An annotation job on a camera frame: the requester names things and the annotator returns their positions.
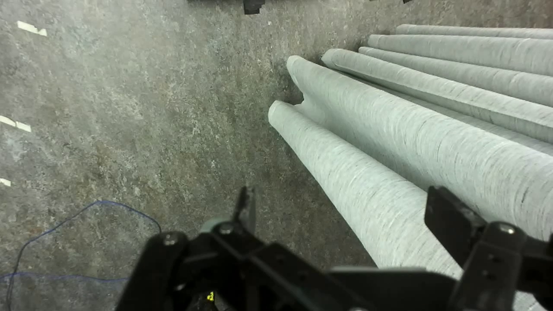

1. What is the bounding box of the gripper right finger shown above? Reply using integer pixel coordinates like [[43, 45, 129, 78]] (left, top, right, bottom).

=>
[[424, 186, 553, 311]]

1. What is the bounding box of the grey curtain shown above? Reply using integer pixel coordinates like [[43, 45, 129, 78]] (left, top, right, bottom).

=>
[[268, 24, 553, 311]]

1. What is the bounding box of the blue cable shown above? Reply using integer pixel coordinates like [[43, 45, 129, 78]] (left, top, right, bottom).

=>
[[0, 200, 162, 311]]

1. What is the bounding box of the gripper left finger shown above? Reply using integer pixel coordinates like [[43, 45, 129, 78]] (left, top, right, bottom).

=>
[[115, 186, 346, 311]]

